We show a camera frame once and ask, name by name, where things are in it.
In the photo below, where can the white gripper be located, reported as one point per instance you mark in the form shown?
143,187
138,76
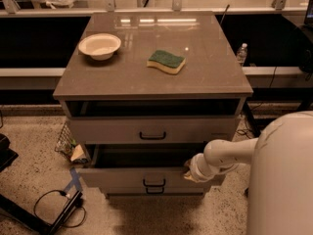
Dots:
196,169

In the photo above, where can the grey drawer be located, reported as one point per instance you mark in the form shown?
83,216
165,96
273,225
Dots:
115,191
146,166
145,130

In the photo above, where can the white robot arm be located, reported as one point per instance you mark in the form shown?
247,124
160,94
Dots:
280,191

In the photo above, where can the grey bottom drawer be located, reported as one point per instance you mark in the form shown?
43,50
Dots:
115,191

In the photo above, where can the grey top drawer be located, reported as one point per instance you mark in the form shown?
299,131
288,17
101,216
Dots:
145,130

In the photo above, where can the grey drawer cabinet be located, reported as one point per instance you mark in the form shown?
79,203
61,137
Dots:
210,85

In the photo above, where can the black table leg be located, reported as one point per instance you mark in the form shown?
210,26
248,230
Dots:
251,121

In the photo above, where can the green yellow sponge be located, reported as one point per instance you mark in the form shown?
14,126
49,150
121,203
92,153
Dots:
166,62

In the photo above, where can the blue tape cross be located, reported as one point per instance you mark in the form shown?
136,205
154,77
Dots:
75,182

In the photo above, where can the clear plastic water bottle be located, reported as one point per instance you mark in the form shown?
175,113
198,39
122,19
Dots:
241,54

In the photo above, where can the white paper bowl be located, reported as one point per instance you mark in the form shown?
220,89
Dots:
99,46

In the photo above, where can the black metal stand base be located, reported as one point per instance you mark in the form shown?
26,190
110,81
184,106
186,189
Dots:
45,219

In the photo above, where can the wire mesh basket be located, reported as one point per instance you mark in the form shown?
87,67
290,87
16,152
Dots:
69,148

